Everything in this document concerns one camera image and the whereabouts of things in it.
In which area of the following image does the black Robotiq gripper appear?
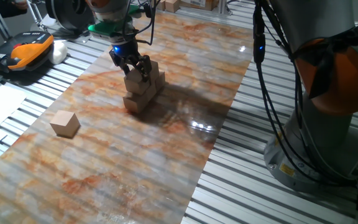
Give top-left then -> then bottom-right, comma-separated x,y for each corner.
108,39 -> 153,84

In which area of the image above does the wooden cube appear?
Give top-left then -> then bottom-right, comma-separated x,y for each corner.
122,92 -> 149,114
155,70 -> 167,91
144,84 -> 158,102
49,110 -> 81,139
123,68 -> 151,96
149,60 -> 160,82

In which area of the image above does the person hand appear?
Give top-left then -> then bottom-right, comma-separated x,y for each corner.
13,0 -> 29,11

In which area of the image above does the white computer mouse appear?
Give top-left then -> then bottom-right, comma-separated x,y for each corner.
48,40 -> 69,65

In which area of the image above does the black round spool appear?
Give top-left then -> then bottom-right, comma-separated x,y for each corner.
44,0 -> 96,32

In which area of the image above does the orange marble pattern mat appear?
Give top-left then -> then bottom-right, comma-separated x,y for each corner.
0,12 -> 254,224

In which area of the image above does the brown cardboard box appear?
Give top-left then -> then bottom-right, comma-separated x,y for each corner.
178,0 -> 220,12

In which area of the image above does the thin metal stand leg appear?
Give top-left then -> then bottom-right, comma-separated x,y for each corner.
25,0 -> 48,32

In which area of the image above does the orange black teach pendant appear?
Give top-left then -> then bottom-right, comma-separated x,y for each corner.
0,30 -> 55,74

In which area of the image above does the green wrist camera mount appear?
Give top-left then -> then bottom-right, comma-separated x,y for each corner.
87,3 -> 143,42

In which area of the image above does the aluminium frame beam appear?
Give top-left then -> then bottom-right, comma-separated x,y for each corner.
218,0 -> 229,16

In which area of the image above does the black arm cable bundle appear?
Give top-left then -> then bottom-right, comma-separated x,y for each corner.
121,0 -> 358,187

